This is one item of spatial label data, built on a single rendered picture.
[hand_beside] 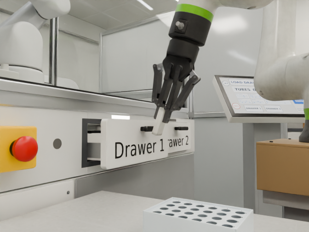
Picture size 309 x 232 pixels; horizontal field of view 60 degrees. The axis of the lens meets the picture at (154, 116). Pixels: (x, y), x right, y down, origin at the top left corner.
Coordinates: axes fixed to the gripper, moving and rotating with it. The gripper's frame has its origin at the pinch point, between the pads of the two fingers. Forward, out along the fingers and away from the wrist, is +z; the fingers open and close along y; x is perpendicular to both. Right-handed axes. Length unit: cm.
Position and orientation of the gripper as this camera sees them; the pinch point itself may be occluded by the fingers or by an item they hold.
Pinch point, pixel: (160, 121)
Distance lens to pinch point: 67.7
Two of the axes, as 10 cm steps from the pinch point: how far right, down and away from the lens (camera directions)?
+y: 8.1, 3.2, -4.8
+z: -2.9, 9.5, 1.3
